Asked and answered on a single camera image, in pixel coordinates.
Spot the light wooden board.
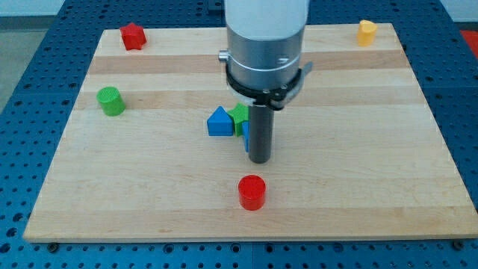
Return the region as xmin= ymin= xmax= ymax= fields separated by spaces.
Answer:
xmin=23 ymin=24 xmax=477 ymax=243

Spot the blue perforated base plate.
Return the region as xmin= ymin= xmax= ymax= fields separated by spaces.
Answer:
xmin=1 ymin=1 xmax=477 ymax=268

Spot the green star block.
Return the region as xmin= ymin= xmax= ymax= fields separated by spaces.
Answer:
xmin=227 ymin=103 xmax=249 ymax=137

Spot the red cylinder block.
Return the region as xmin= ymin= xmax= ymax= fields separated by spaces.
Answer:
xmin=238 ymin=175 xmax=267 ymax=211

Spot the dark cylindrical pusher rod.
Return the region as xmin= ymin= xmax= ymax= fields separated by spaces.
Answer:
xmin=248 ymin=106 xmax=274 ymax=164

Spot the yellow heart block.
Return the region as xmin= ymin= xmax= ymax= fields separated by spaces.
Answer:
xmin=356 ymin=19 xmax=378 ymax=47

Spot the blue triangular prism block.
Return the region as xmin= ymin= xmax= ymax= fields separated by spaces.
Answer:
xmin=207 ymin=106 xmax=234 ymax=136

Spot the blue cube block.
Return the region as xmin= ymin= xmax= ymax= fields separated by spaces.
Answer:
xmin=242 ymin=121 xmax=249 ymax=152

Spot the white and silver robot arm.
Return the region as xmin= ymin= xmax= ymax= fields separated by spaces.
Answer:
xmin=224 ymin=0 xmax=310 ymax=90

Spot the black clamp ring with lever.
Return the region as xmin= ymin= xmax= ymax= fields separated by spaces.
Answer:
xmin=224 ymin=61 xmax=314 ymax=111

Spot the green cylinder block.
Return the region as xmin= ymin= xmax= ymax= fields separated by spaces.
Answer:
xmin=96 ymin=87 xmax=125 ymax=117

